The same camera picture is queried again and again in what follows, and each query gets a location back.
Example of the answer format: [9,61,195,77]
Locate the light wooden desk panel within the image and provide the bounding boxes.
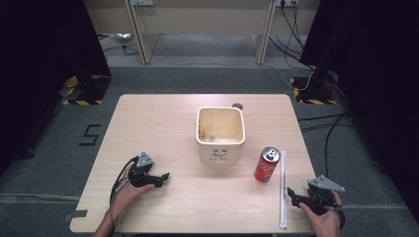
[124,0,159,65]
[251,0,278,65]

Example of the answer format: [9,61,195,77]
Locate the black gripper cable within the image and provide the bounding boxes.
[335,206,347,231]
[109,155,139,228]

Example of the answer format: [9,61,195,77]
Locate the crumpled silver foil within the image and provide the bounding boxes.
[110,32,133,44]

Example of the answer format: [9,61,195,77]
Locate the cream square plastic bin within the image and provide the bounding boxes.
[196,106,247,167]

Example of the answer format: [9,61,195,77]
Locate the white paper-wrapped straw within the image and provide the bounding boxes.
[278,150,289,230]

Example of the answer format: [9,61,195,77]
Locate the black curtain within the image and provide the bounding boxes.
[0,0,112,177]
[298,0,419,225]

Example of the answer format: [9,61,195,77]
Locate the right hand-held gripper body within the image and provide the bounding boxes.
[306,175,346,216]

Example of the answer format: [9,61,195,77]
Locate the black floor cables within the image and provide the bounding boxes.
[296,111,350,181]

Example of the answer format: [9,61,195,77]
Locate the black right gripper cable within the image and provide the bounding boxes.
[335,206,347,231]

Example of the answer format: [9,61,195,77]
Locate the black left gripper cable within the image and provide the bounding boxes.
[109,155,139,228]

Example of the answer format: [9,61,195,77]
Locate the person's left hand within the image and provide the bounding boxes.
[108,167,156,220]

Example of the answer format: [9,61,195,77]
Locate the white wall socket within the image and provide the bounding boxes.
[274,0,299,8]

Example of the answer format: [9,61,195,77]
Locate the yellow-black striped stand base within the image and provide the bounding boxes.
[61,74,112,107]
[289,76,339,106]

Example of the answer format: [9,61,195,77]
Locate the person's right hand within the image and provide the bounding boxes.
[298,190,344,237]

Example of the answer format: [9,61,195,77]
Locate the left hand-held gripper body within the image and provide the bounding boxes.
[127,151,156,189]

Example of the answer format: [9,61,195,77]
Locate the black cable bundle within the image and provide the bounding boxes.
[268,3,315,71]

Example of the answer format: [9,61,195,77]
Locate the red soda can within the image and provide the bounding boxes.
[253,146,281,183]

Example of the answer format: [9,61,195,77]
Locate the thin black floor cable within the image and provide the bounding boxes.
[98,34,140,56]

